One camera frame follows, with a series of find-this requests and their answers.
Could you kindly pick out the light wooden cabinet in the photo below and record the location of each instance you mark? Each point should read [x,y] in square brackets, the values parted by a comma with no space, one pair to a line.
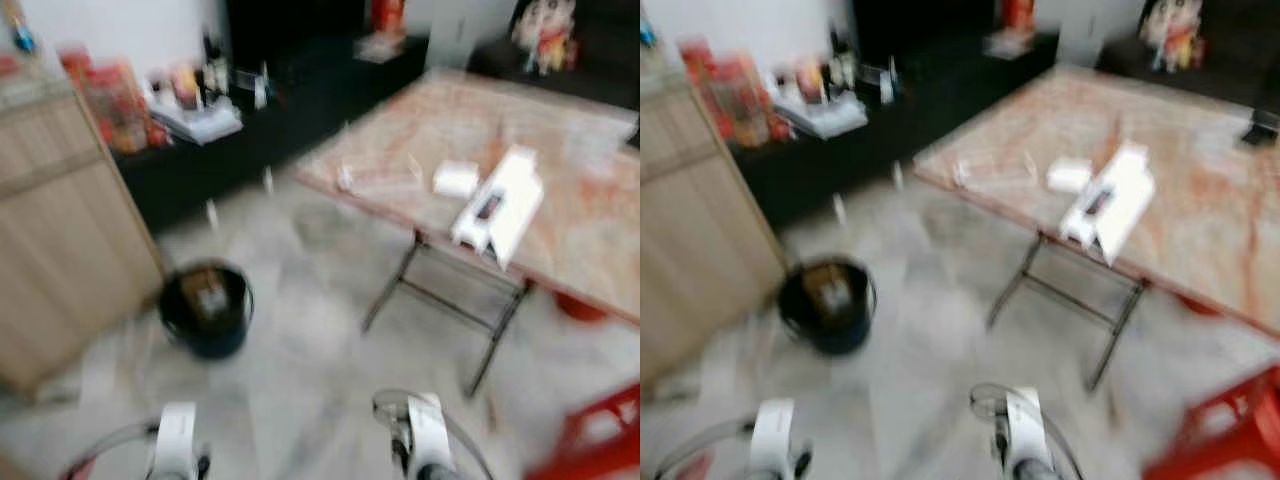
[60,230]
[695,220]

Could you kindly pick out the long white box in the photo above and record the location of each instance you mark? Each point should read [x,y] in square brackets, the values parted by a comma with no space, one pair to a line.
[1125,195]
[510,205]

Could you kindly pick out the pale paper stack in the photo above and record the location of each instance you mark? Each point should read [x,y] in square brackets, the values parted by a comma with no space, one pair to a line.
[380,48]
[1010,44]

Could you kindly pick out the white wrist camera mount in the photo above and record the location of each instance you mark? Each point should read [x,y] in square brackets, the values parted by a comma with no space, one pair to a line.
[1026,430]
[775,438]
[176,440]
[430,435]

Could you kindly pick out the cartoon boy doll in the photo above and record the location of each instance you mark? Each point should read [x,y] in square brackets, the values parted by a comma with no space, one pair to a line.
[1172,32]
[545,35]

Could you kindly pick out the small white box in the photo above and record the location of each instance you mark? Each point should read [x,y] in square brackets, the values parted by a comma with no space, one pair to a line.
[1068,176]
[455,180]

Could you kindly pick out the folding table with marble cloth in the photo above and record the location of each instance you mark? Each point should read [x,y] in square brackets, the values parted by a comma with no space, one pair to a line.
[1200,220]
[580,220]

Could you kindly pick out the small black device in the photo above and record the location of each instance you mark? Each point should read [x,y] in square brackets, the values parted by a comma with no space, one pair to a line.
[1264,127]

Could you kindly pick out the white panel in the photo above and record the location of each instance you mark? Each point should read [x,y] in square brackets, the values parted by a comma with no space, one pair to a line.
[1084,32]
[452,35]

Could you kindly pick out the red snack packets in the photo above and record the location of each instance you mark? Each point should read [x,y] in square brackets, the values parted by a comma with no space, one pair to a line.
[115,100]
[738,95]

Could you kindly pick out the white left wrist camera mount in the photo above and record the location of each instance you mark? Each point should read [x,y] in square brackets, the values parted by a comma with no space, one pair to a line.
[176,440]
[775,438]

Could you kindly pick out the long black bench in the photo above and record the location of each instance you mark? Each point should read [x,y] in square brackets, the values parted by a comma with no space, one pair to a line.
[300,110]
[930,105]

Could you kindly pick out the red ornament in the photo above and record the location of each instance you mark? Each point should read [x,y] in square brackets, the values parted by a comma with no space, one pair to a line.
[1018,12]
[388,15]

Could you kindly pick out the black rubbish bin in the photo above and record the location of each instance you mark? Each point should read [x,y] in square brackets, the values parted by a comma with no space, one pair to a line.
[185,325]
[805,322]

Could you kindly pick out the black sofa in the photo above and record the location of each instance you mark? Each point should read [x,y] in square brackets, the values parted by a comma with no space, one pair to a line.
[1240,70]
[605,70]

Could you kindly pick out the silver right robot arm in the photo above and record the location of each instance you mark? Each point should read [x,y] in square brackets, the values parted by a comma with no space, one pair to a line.
[440,473]
[1038,471]

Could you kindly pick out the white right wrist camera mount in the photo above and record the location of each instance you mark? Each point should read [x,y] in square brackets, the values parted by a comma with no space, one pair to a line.
[430,435]
[1026,430]

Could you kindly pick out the dark glass bottle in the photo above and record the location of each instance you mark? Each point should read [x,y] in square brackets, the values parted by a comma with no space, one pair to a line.
[215,70]
[842,65]

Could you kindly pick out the brown trash piece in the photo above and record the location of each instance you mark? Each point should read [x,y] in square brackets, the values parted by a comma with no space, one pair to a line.
[831,291]
[209,296]

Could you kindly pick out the round red stool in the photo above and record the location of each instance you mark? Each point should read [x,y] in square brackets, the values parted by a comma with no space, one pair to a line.
[1200,305]
[580,308]

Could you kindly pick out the small blue object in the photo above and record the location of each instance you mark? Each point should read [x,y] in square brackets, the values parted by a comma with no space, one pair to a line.
[647,35]
[22,40]

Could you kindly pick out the white tray with items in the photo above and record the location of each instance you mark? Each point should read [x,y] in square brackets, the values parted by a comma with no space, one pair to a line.
[822,116]
[200,122]

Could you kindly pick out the red plastic crate stool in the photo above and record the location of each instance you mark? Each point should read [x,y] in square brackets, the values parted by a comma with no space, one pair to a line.
[595,445]
[1225,430]

